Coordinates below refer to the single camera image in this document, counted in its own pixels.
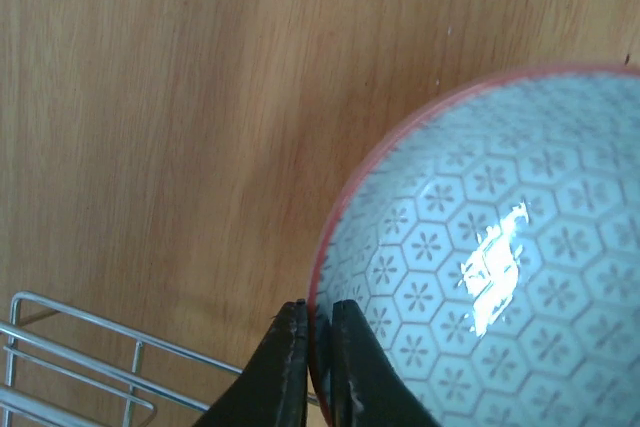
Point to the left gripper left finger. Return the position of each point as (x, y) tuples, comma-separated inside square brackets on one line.
[(272, 390)]

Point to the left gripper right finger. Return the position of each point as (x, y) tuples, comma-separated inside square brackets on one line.
[(364, 387)]

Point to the grey bowl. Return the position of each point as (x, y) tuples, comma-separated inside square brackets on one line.
[(491, 242)]

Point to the wire dish rack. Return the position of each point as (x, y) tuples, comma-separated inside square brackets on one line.
[(51, 382)]

